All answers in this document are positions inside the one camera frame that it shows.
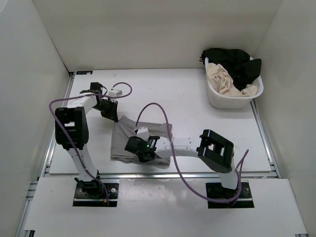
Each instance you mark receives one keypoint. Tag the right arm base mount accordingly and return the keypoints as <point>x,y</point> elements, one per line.
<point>216,191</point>

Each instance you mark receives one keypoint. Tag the aluminium front rail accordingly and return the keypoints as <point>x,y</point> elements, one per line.
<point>255,175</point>

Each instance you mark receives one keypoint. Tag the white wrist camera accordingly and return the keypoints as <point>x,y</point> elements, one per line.
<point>142,133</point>
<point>114,93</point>

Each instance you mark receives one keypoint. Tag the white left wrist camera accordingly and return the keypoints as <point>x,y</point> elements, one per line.
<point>114,93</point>

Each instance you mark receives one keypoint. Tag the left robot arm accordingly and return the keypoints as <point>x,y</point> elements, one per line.
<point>71,132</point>

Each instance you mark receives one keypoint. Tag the grey trousers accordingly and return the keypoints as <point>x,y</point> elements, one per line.
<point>123,129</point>

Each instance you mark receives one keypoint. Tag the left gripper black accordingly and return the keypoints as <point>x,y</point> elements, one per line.
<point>112,114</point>

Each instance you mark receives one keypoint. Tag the beige garment in basket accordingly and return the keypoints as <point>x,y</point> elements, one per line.
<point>222,82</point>

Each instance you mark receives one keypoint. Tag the white laundry basket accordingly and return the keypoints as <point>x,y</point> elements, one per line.
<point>228,102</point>

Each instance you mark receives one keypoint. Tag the blue label sticker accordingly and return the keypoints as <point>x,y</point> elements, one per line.
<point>84,72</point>

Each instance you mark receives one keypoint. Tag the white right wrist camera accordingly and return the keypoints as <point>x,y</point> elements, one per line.
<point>142,133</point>

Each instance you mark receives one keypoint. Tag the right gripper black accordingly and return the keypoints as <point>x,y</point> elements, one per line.
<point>141,159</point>

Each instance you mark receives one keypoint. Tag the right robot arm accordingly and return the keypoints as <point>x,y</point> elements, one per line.
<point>214,150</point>

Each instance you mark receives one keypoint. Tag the black garment in basket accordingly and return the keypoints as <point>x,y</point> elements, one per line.
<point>237,63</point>

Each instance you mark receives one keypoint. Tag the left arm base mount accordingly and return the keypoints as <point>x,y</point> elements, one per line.
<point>93,194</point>

